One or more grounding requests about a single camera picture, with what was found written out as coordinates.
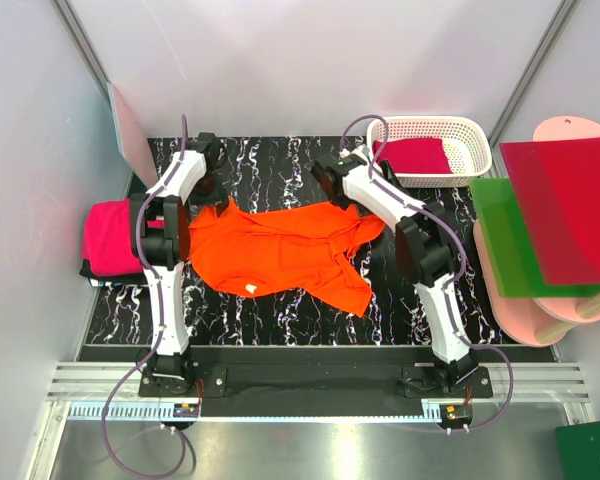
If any orange t shirt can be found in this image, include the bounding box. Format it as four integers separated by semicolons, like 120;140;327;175
189;200;385;316

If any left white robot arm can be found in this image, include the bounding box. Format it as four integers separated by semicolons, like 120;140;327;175
130;133;228;396

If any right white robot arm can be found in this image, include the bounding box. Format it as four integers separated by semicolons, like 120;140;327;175
311;147;478;397

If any dark red t shirt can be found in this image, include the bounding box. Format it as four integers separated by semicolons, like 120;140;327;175
378;138;452;175

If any white plastic basket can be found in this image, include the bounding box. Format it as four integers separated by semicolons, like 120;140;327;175
366;115;492;188

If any folded pink t shirt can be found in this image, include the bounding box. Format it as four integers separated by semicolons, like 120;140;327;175
80;199;145;283

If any folded black t shirt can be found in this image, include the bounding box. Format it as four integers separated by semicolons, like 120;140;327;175
79;259;148;287

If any green plastic board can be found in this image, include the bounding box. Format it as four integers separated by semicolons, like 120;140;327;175
469;178;600;298

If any red plastic board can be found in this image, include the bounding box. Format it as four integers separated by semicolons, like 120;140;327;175
500;137;600;285

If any pink wooden stand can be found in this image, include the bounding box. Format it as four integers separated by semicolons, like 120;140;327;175
472;114;600;349

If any dark green board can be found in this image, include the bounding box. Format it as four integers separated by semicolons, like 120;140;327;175
555;421;600;480

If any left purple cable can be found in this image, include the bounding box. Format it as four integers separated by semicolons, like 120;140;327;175
102;113;197;477

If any purple cable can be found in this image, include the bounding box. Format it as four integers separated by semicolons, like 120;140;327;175
339;114;516;432
102;113;197;477

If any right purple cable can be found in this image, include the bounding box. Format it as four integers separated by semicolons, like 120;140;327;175
339;114;516;432

